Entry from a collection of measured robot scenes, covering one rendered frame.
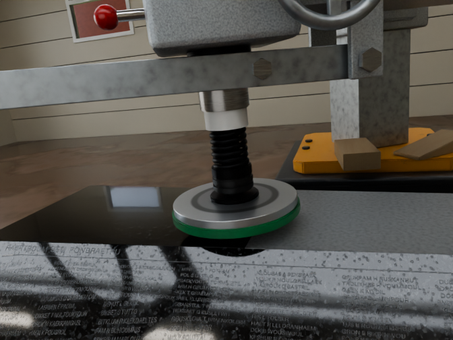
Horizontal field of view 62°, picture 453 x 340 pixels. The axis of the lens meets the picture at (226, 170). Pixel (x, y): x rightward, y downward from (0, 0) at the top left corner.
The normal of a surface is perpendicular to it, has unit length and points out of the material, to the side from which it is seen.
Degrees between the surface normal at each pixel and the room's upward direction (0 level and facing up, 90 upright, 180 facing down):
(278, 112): 90
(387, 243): 0
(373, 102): 90
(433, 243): 0
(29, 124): 90
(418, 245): 0
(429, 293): 45
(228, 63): 90
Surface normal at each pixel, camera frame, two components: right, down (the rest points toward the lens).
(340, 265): -0.26, -0.48
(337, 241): -0.11, -0.96
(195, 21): 0.14, 0.25
